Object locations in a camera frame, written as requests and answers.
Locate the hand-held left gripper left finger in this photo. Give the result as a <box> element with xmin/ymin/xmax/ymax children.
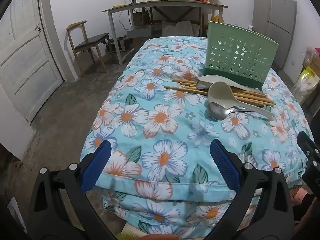
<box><xmin>27</xmin><ymin>140</ymin><xmax>118</xmax><ymax>240</ymax></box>

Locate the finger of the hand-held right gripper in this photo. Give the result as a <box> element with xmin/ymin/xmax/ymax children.
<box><xmin>297</xmin><ymin>131</ymin><xmax>320</xmax><ymax>162</ymax></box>

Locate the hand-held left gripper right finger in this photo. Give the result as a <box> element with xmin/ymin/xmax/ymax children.
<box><xmin>205</xmin><ymin>139</ymin><xmax>294</xmax><ymax>240</ymax></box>

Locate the metal spoon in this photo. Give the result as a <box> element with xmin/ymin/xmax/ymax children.
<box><xmin>207</xmin><ymin>102</ymin><xmax>250</xmax><ymax>121</ymax></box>

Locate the beige plastic soup ladle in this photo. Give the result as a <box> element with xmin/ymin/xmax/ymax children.
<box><xmin>208</xmin><ymin>81</ymin><xmax>275</xmax><ymax>120</ymax></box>

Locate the bundle of bamboo chopsticks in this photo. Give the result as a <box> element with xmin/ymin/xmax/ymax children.
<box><xmin>164</xmin><ymin>77</ymin><xmax>275</xmax><ymax>107</ymax></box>

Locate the white plastic spoon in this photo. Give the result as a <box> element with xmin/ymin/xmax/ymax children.
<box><xmin>198</xmin><ymin>75</ymin><xmax>261</xmax><ymax>92</ymax></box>

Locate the green plastic utensil holder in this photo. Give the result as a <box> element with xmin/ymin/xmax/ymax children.
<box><xmin>202</xmin><ymin>21</ymin><xmax>279</xmax><ymax>89</ymax></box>

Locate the person's left hand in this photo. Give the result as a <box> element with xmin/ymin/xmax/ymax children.
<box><xmin>144</xmin><ymin>234</ymin><xmax>181</xmax><ymax>240</ymax></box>

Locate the yellow white rice sack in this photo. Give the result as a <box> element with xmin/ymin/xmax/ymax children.
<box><xmin>291</xmin><ymin>66</ymin><xmax>320</xmax><ymax>105</ymax></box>

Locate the blue floral blanket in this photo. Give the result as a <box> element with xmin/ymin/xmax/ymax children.
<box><xmin>80</xmin><ymin>35</ymin><xmax>315</xmax><ymax>240</ymax></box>

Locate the green white printed cloth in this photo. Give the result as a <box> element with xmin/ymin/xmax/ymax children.
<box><xmin>117</xmin><ymin>230</ymin><xmax>143</xmax><ymax>240</ymax></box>

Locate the white paper sheet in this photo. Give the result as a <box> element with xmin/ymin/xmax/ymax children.
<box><xmin>7</xmin><ymin>197</ymin><xmax>27</xmax><ymax>233</ymax></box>

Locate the black metal crate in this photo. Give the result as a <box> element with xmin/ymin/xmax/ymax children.
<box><xmin>106</xmin><ymin>37</ymin><xmax>125</xmax><ymax>53</ymax></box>

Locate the wooden chair with dark seat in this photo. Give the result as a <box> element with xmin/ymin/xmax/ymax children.
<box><xmin>66</xmin><ymin>20</ymin><xmax>112</xmax><ymax>77</ymax></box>

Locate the white panelled door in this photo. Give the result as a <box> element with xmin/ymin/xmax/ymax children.
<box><xmin>0</xmin><ymin>0</ymin><xmax>67</xmax><ymax>123</ymax></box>

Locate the grey refrigerator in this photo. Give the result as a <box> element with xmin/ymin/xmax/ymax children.
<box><xmin>252</xmin><ymin>0</ymin><xmax>297</xmax><ymax>70</ymax></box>

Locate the grey storage box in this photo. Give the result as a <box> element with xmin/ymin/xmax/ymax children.
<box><xmin>126</xmin><ymin>29</ymin><xmax>153</xmax><ymax>40</ymax></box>

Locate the grey pillow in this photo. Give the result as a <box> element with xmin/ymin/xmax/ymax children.
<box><xmin>162</xmin><ymin>20</ymin><xmax>200</xmax><ymax>37</ymax></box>

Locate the grey metal-legged table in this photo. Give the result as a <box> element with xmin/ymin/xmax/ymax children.
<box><xmin>102</xmin><ymin>0</ymin><xmax>228</xmax><ymax>65</ymax></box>

